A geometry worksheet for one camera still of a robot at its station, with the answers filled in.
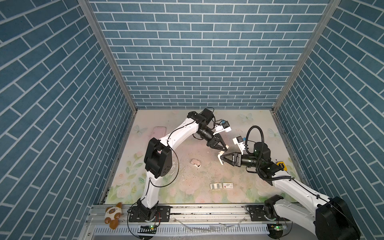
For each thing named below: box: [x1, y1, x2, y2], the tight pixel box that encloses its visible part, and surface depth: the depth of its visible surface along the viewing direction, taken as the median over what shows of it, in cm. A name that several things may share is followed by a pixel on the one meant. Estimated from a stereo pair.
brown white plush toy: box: [104, 202, 123, 230], surface depth 72 cm
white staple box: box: [222, 182, 234, 189], surface depth 84 cm
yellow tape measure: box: [276, 161, 288, 171], surface depth 91 cm
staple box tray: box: [210, 182, 223, 190], surface depth 84 cm
